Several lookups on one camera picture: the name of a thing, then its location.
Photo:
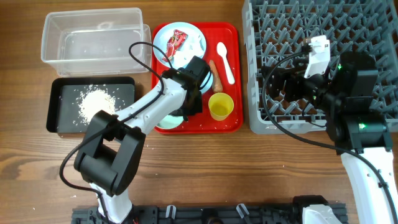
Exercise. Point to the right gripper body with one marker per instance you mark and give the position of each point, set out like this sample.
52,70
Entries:
314,89

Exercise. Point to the orange carrot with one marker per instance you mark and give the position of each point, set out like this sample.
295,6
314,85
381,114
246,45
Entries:
217,85

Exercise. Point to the mint green bowl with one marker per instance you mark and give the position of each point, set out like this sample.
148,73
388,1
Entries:
170,122

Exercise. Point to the grey dishwasher rack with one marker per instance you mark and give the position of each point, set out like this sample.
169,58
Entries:
273,30

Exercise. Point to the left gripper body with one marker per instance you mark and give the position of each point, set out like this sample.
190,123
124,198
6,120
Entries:
191,108

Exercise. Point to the red serving tray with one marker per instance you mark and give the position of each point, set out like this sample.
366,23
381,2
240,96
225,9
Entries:
203,123

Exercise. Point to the white plastic spoon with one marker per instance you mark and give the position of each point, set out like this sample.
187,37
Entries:
222,52

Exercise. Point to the white rice pile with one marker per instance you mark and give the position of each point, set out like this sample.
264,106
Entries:
90,100

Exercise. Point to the yellow plastic cup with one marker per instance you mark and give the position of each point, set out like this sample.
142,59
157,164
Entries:
221,106

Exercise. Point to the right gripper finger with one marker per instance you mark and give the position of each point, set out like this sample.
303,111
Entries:
272,71
275,87

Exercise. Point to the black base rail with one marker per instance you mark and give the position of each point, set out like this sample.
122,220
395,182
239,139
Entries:
280,213

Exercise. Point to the black waste tray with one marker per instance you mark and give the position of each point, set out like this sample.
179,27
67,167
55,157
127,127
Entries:
62,112

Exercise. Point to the light blue plate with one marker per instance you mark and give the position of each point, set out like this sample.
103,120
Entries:
165,33

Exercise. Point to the clear plastic bin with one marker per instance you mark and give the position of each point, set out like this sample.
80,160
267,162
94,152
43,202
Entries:
96,42

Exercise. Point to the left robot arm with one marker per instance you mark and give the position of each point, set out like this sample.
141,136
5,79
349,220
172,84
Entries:
109,156

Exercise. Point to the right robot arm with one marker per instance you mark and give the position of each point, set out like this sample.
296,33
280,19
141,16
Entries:
361,135

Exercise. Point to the red snack wrapper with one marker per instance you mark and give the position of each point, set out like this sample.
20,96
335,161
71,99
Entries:
174,43

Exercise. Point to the crumpled white tissue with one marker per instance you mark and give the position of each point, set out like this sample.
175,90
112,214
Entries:
190,48

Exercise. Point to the light blue bowl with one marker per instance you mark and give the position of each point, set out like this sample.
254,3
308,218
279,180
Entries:
207,83

